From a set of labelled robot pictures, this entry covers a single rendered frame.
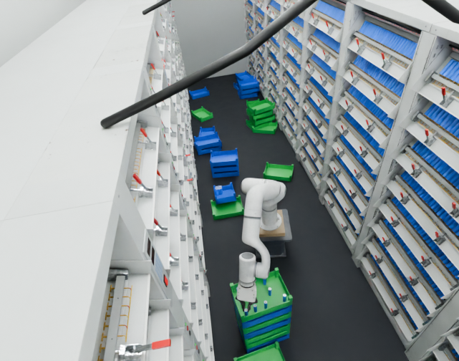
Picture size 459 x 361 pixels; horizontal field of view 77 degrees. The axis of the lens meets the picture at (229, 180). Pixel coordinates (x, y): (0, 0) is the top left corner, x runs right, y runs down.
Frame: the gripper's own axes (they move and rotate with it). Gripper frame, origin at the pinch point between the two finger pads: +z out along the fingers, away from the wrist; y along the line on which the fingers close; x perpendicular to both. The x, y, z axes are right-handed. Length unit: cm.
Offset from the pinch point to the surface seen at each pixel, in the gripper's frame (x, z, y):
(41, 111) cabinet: 54, -106, 55
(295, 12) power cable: 54, -128, -19
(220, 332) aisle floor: -27, 49, 22
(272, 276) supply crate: -24.9, -3.8, -11.3
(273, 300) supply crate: -11.7, 2.3, -13.3
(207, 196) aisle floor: -144, -6, 69
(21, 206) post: 87, -90, 29
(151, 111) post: 18, -104, 38
